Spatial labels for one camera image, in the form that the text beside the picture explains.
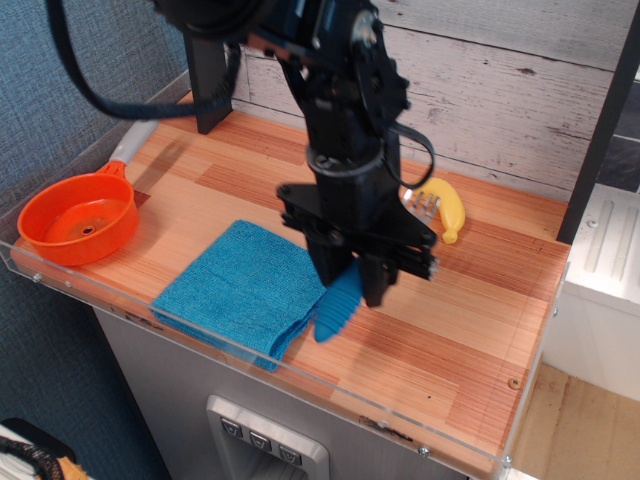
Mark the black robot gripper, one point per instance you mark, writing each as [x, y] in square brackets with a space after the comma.
[354, 208]

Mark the blue handled fork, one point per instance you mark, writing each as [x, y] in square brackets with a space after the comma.
[343, 297]

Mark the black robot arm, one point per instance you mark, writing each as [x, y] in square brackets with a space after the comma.
[335, 63]

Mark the blue folded cloth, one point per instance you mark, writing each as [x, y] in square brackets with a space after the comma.
[250, 294]

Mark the yellow toy banana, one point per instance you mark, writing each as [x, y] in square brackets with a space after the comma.
[450, 207]

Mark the silver toy fridge cabinet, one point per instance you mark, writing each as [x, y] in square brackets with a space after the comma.
[213, 421]

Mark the white ribbed side unit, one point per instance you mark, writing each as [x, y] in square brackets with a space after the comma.
[593, 332]

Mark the clear acrylic table guard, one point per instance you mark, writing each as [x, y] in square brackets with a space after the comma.
[431, 384]

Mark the black orange bag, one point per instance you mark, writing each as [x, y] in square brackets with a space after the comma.
[28, 452]

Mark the dark grey right post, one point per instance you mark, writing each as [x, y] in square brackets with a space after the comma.
[613, 105]

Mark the dark grey post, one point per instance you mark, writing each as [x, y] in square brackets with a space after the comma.
[207, 65]
[613, 105]

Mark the dark grey left post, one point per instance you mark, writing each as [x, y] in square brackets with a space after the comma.
[207, 65]

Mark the orange toy pot grey handle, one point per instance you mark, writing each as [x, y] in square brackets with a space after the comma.
[87, 217]

